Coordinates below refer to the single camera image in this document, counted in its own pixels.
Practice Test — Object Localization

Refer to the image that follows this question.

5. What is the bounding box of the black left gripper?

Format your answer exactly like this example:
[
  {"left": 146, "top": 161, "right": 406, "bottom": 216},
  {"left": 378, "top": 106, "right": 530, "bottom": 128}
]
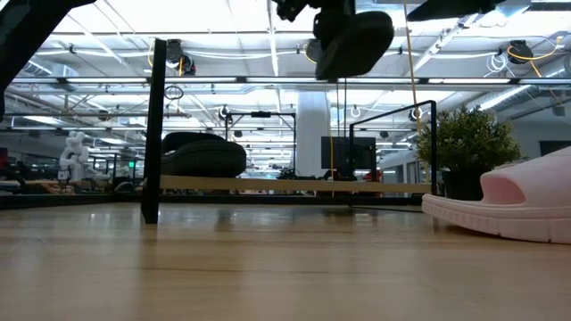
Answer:
[{"left": 271, "top": 0, "right": 358, "bottom": 45}]

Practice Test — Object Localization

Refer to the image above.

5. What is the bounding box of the green potted plant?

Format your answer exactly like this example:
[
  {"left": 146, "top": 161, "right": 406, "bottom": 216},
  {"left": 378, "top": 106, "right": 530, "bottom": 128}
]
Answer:
[{"left": 415, "top": 105, "right": 522, "bottom": 202}]

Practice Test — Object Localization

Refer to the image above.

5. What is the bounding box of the white robot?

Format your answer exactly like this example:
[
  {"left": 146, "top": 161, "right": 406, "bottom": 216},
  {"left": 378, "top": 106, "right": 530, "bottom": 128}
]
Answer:
[{"left": 59, "top": 130, "right": 90, "bottom": 179}]

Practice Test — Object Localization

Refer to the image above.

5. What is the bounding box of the black frame rig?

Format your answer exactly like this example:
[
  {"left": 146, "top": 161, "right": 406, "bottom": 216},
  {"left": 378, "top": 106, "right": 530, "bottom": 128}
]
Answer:
[{"left": 224, "top": 111, "right": 297, "bottom": 157}]

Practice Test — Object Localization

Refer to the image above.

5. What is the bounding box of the yellow hanging cable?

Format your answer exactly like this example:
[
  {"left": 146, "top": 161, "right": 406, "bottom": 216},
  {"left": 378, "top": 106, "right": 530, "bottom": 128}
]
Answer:
[{"left": 402, "top": 0, "right": 424, "bottom": 135}]

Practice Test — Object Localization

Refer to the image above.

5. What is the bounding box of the pink rubber slide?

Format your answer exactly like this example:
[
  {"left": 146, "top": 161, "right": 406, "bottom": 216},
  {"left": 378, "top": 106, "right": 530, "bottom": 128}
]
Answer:
[{"left": 420, "top": 145, "right": 571, "bottom": 245}]

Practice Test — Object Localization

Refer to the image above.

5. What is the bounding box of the black frame wooden shelf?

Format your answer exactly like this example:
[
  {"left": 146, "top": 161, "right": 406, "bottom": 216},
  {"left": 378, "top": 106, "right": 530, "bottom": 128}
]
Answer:
[{"left": 140, "top": 38, "right": 438, "bottom": 226}]

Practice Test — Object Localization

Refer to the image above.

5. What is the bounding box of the black cable reel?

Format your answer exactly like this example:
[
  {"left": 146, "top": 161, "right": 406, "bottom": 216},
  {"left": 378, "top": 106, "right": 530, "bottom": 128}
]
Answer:
[
  {"left": 165, "top": 38, "right": 197, "bottom": 77},
  {"left": 507, "top": 39, "right": 535, "bottom": 66},
  {"left": 304, "top": 38, "right": 323, "bottom": 64}
]

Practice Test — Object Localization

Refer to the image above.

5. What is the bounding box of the black aluminium table frame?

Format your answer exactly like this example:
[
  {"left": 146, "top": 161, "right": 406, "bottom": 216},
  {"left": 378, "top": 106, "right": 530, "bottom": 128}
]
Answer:
[{"left": 0, "top": 192, "right": 424, "bottom": 211}]

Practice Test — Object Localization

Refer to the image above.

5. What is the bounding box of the dark computer monitor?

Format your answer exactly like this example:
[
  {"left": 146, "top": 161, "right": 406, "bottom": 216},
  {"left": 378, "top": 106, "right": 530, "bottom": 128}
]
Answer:
[{"left": 320, "top": 136, "right": 377, "bottom": 182}]

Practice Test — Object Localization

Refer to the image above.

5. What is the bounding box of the black rubber slide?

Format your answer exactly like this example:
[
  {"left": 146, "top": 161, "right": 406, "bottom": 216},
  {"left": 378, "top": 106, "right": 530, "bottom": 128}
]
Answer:
[
  {"left": 314, "top": 10, "right": 396, "bottom": 82},
  {"left": 160, "top": 131, "right": 248, "bottom": 178}
]

